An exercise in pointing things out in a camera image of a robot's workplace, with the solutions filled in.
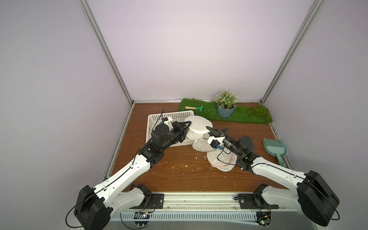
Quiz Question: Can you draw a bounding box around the green rake with wooden handle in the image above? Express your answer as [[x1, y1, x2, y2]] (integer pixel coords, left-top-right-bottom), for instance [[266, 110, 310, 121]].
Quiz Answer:
[[185, 105, 203, 113]]

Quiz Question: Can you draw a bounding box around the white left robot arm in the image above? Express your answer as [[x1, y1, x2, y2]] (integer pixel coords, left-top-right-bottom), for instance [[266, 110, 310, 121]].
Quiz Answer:
[[72, 121, 191, 230]]

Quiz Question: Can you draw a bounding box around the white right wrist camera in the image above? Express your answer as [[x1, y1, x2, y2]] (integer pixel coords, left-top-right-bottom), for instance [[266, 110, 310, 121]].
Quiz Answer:
[[207, 136, 225, 150]]

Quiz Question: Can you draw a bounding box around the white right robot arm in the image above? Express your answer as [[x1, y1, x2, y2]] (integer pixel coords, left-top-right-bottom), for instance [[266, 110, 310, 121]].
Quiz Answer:
[[207, 127, 340, 227]]

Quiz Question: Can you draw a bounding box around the teal plastic dustpan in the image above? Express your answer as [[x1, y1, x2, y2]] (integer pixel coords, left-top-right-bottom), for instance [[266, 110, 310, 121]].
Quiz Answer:
[[263, 139, 287, 168]]

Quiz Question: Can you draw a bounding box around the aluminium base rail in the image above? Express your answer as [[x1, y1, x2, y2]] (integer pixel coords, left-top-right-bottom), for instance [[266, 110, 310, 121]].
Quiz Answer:
[[76, 191, 314, 230]]

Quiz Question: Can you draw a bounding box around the white perforated plastic basket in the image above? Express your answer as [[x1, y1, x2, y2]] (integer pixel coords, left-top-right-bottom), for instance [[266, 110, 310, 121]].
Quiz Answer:
[[145, 110, 196, 148]]

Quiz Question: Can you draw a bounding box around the green artificial grass mat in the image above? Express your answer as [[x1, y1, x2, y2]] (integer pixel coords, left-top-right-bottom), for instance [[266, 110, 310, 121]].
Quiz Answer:
[[178, 98, 273, 124]]

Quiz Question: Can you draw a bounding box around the artificial plant in teal pot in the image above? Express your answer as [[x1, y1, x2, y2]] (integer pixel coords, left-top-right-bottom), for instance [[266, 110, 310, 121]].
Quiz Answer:
[[215, 89, 239, 118]]

